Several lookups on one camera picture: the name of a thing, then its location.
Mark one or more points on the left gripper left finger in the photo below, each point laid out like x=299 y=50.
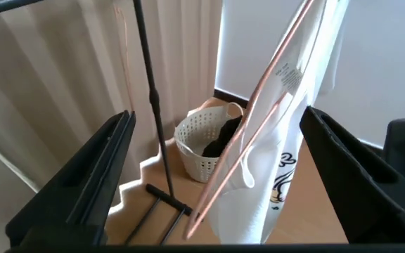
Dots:
x=33 y=221

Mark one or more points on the black garment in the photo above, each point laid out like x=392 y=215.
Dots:
x=223 y=137

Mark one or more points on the pink clothes hanger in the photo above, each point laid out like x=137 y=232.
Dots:
x=128 y=70
x=258 y=91

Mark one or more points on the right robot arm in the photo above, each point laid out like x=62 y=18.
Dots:
x=403 y=147

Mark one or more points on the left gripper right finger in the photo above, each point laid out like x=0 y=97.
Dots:
x=357 y=196

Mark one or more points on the black clothes rack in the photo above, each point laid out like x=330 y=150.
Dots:
x=153 y=98

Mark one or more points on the white laundry basket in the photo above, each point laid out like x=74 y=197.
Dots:
x=195 y=165

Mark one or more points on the white printed t-shirt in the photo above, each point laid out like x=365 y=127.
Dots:
x=251 y=211

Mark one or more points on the white curtain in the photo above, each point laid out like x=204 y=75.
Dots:
x=65 y=70

